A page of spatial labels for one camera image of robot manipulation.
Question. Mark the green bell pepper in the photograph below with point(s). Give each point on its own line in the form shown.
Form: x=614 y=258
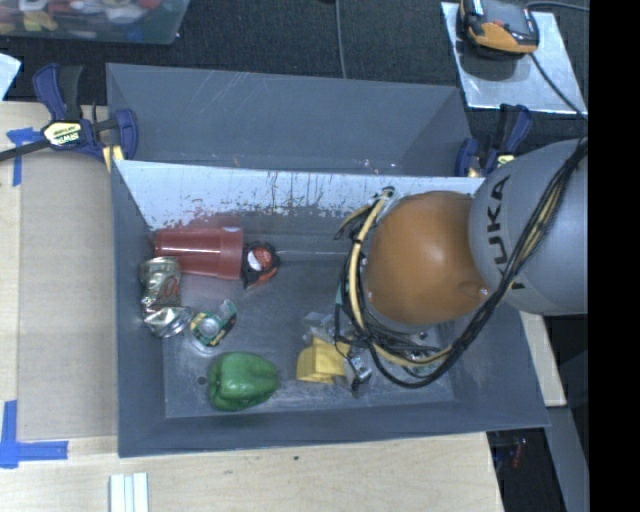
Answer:
x=242 y=382

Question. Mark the yellow block toy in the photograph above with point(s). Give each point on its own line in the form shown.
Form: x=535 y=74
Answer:
x=317 y=365

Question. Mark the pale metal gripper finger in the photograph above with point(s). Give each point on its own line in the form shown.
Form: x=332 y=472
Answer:
x=361 y=371
x=320 y=327

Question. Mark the red plastic cup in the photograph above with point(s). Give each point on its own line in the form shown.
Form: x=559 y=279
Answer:
x=200 y=252

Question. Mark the crushed gold soda can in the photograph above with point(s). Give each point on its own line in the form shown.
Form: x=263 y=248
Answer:
x=161 y=287

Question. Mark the grey metal bin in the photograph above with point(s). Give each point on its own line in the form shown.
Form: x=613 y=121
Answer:
x=280 y=125

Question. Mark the pale wood board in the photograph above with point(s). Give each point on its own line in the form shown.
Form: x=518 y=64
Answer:
x=65 y=300

